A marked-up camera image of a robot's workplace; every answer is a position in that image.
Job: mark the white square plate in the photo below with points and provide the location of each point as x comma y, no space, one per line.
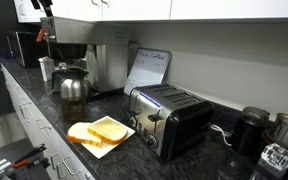
99,150

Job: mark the white upper cabinets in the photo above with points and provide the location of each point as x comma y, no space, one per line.
184,8

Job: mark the white lower cabinet drawers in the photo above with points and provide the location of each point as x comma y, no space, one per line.
47,133

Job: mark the black microwave oven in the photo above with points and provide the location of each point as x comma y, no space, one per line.
29,50

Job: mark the clear faceted glass stopper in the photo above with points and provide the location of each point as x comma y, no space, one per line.
274,161

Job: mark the small handwritten whiteboard sign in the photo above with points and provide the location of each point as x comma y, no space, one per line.
149,70

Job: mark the white paper carton box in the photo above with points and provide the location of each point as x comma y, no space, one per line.
46,68

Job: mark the blue container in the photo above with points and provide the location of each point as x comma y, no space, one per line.
5,53

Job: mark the steel carafe with black lid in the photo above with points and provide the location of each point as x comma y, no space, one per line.
74,87

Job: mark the black clamp with orange grip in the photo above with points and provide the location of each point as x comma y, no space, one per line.
27,156

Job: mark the white bread slice orange crust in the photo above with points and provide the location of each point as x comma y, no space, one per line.
79,133

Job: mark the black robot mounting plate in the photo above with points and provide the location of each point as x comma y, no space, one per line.
4,150

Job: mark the yellow toasted bread slice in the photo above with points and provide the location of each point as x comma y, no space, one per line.
107,130

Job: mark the black canister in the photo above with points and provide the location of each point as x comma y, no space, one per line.
249,133

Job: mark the stainless steel coffee maker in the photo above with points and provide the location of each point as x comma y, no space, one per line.
110,63

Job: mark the steel and black toaster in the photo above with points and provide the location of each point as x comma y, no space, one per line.
170,123

